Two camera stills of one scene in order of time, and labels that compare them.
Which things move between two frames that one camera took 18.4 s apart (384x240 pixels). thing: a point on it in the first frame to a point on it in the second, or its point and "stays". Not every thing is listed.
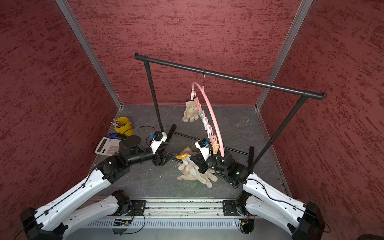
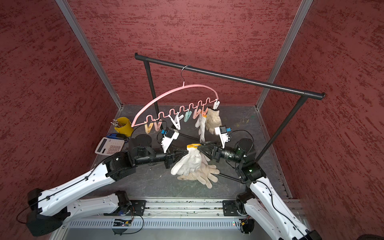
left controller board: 121,222 stays
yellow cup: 126,128 stays
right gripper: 201,165 to 213,149
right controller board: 246,225 stays
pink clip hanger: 209,115 to 201,110
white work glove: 190,170 to 201,122
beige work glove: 190,112 to 213,120
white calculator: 108,146 stays
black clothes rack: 306,94 stays
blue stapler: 114,136 stays
